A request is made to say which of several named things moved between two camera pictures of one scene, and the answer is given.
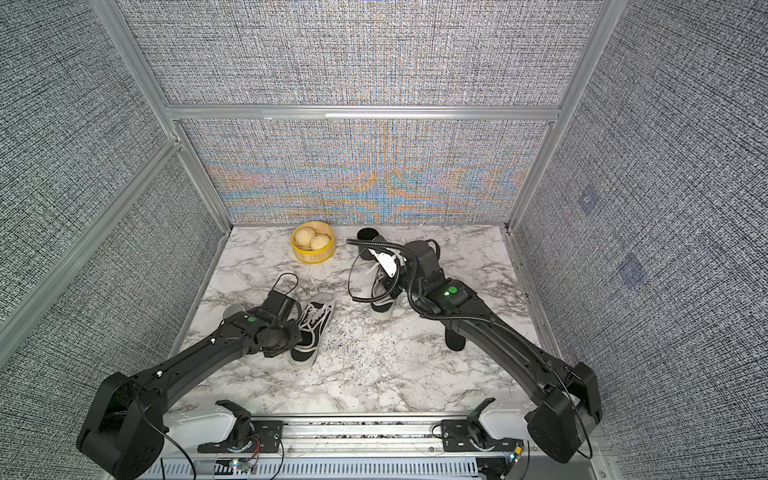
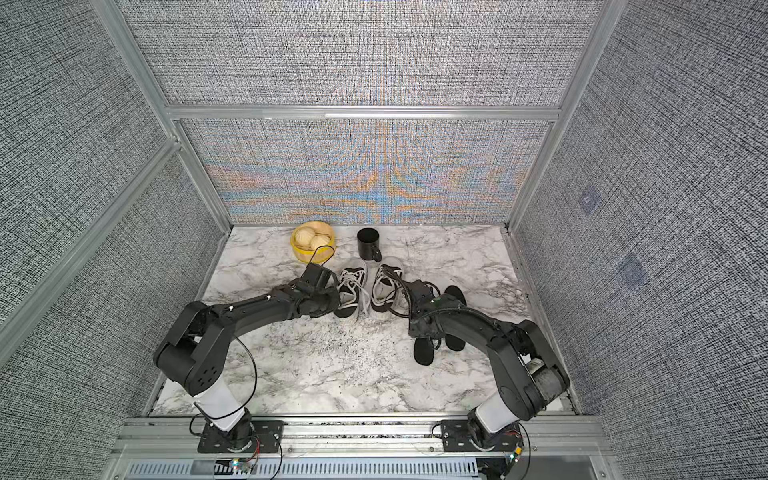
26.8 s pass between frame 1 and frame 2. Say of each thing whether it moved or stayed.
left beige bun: stayed
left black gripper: moved
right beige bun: stayed
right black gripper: moved
